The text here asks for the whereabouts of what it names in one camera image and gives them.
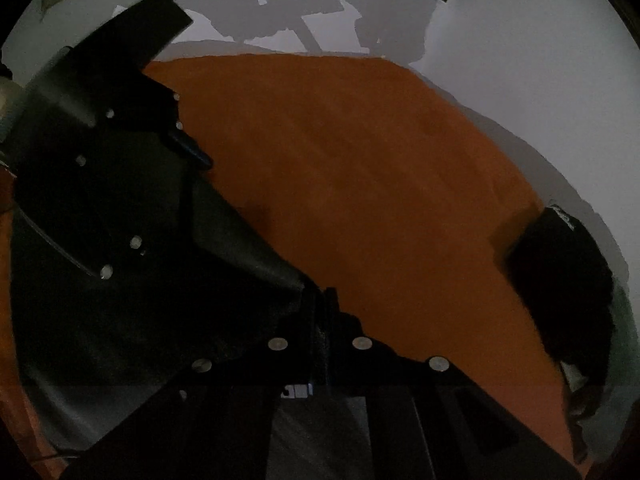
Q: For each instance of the orange fuzzy blanket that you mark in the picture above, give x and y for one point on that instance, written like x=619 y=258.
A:
x=350 y=185

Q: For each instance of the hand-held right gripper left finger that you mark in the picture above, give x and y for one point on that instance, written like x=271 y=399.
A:
x=300 y=345

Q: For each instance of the dark grey denim pants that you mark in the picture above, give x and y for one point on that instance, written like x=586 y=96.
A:
x=225 y=260

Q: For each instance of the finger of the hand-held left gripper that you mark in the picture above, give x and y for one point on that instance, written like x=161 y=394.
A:
x=192 y=152

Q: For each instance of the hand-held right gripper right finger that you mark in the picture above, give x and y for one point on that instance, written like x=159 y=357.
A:
x=350 y=355

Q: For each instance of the dark folded cloth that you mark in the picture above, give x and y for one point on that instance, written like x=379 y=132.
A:
x=560 y=285

